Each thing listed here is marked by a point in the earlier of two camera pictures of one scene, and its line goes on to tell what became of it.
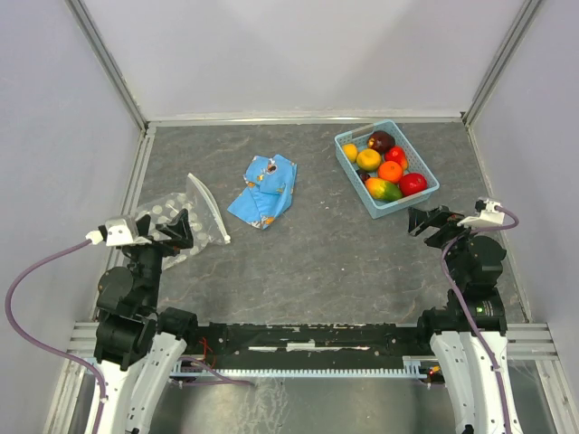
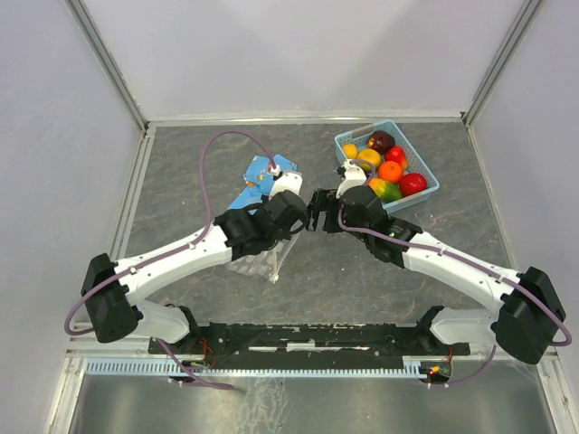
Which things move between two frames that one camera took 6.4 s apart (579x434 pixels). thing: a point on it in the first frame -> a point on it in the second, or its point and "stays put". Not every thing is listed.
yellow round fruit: x=368 y=159 stays put
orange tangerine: x=390 y=172 stays put
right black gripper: x=416 y=217 -> x=325 y=201
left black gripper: x=181 y=232 -> x=287 y=232
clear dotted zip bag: x=203 y=213 -> x=269 y=262
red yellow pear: x=396 y=154 stays put
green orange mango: x=383 y=190 stays put
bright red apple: x=410 y=183 stays put
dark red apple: x=381 y=141 stays put
